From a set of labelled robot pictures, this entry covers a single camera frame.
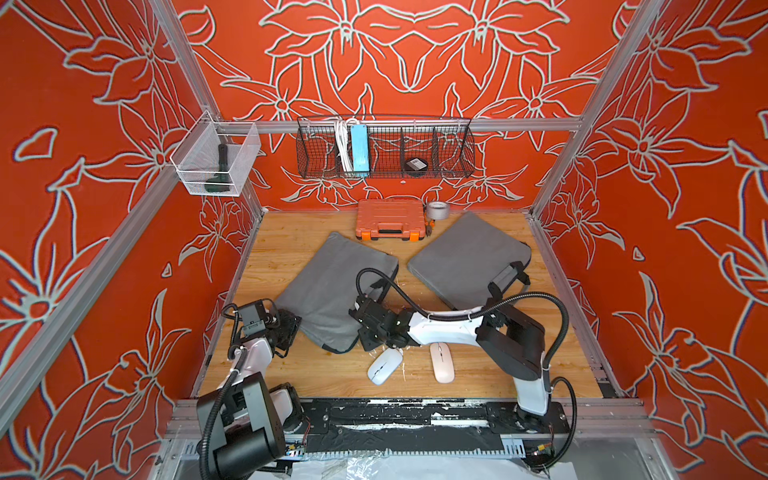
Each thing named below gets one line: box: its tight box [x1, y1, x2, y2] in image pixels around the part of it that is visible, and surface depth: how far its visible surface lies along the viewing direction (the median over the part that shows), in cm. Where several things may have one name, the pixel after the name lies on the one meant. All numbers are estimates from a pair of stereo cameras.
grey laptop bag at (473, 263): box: [407, 211, 532, 310], surface depth 102 cm
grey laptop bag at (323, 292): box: [273, 232, 399, 354], surface depth 94 cm
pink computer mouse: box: [430, 342, 455, 384], surface depth 82 cm
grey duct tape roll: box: [427, 201, 450, 220], surface depth 118 cm
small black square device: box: [404, 157, 429, 177], surface depth 97 cm
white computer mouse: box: [367, 348, 403, 386], surface depth 81 cm
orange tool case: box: [355, 198, 426, 242], surface depth 113 cm
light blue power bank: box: [350, 124, 370, 173], surface depth 92 cm
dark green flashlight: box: [204, 143, 231, 193], surface depth 81 cm
